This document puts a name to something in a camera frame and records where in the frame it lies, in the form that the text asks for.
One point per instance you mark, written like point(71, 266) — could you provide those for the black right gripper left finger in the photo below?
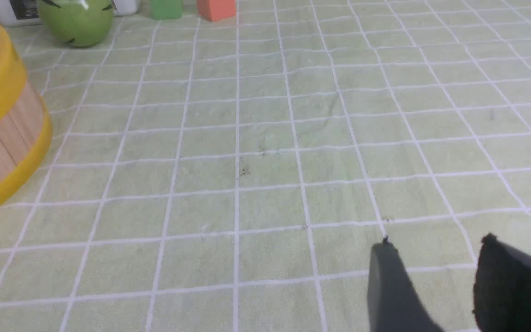
point(393, 303)

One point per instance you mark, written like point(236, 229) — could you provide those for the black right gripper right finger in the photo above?
point(502, 288)

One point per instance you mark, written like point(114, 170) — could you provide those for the yellow bamboo steamer base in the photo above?
point(25, 125)

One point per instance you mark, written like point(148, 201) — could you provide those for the green checkered tablecloth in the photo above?
point(232, 176)

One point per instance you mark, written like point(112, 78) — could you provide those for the orange block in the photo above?
point(216, 10)

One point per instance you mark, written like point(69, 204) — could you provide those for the green block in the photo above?
point(166, 9)

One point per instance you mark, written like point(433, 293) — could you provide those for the green apple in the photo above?
point(77, 23)

